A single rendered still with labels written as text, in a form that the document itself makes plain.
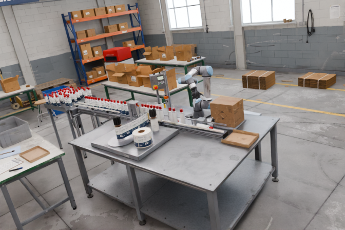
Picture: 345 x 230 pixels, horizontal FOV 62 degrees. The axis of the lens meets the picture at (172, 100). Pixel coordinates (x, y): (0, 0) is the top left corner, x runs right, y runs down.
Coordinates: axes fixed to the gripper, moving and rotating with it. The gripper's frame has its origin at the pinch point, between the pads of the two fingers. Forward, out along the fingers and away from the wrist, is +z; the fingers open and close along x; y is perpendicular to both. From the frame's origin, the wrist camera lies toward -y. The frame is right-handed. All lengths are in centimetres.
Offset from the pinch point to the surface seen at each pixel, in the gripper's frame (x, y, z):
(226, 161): -3, -22, 62
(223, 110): -13.4, 31.8, 11.3
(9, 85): 469, 219, -316
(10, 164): 222, -46, -35
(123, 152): 91, -25, 11
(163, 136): 57, 9, 10
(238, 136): -17, 21, 45
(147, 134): 62, -18, 5
